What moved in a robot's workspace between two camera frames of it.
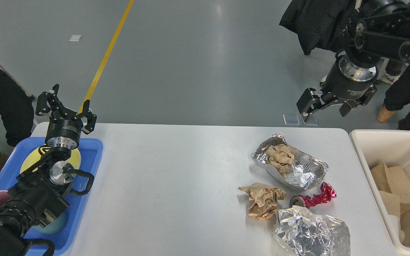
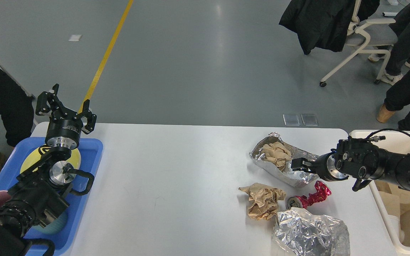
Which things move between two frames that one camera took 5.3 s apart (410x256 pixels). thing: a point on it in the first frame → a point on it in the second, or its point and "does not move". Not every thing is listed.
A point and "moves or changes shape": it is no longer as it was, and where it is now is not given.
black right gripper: (347, 81) → (325, 165)
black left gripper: (64, 127) does not move
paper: (280, 155) moves or changes shape
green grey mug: (52, 225) does not move
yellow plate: (35, 157) does not move
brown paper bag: (392, 203) does not move
